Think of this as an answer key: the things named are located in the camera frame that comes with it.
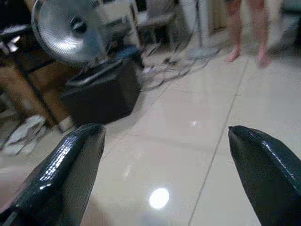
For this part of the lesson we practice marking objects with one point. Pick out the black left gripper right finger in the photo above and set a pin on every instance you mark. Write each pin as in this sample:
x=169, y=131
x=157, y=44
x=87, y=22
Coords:
x=265, y=174

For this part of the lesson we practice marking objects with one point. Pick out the blue stool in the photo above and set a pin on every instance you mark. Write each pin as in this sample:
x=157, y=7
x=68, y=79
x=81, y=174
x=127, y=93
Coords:
x=128, y=53

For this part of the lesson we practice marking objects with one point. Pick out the white pedestal fan stand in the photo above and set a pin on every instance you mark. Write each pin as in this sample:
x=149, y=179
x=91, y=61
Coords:
x=202, y=35

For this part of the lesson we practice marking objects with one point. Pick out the brown wooden table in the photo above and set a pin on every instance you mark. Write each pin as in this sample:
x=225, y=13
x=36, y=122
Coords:
x=28, y=77

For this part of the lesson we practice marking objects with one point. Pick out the black box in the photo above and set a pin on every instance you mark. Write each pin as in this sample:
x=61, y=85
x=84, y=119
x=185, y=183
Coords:
x=103, y=91

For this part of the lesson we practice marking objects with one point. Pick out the white chair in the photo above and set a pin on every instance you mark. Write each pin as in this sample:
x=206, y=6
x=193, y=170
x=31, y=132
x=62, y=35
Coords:
x=152, y=21

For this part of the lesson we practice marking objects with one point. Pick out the bare-legged person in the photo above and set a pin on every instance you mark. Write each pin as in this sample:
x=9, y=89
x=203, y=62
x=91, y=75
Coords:
x=249, y=30

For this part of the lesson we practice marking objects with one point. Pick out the white sandal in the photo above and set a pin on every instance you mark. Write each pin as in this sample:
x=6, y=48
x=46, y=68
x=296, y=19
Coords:
x=29, y=146
x=24, y=130

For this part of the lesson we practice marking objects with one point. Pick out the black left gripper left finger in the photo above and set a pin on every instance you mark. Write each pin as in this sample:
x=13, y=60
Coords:
x=63, y=174

